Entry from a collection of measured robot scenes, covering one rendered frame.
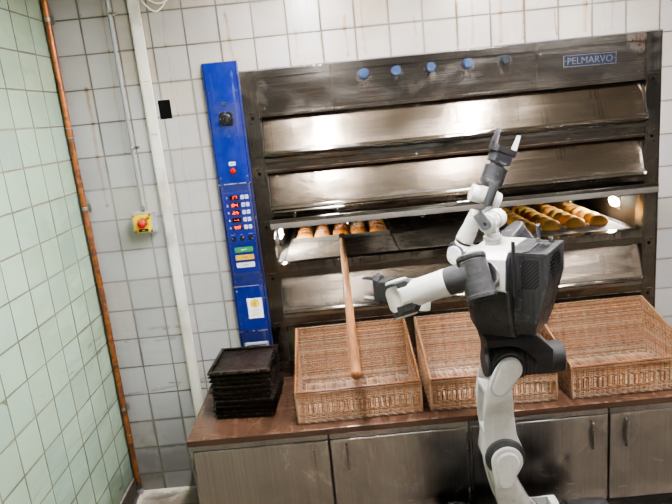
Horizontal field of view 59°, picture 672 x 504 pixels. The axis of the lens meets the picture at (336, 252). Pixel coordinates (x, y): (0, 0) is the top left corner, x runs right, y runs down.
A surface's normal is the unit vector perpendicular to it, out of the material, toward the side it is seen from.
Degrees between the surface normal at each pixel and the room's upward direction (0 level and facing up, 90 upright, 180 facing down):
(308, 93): 92
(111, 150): 90
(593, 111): 70
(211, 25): 90
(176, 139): 90
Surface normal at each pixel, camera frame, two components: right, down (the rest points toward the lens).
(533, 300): -0.56, 0.25
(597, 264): -0.02, -0.11
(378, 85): 0.01, 0.23
